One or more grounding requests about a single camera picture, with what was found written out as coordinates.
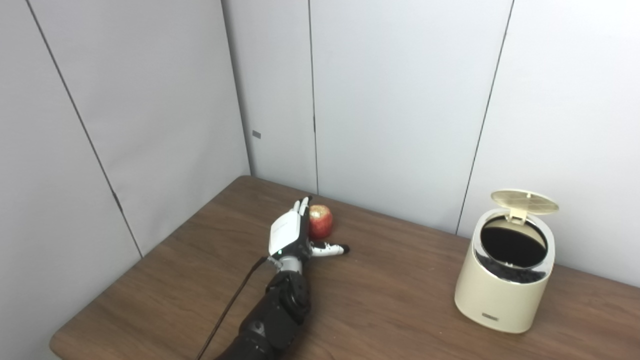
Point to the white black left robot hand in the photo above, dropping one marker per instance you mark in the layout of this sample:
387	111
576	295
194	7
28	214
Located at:
284	232

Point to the red apple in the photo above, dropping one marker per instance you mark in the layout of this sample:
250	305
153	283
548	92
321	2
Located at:
321	222

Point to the round cream bin lid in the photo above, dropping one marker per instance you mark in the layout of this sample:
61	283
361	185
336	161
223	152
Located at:
525	200

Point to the cream-colored bin body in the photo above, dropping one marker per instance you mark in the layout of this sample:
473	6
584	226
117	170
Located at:
497	300

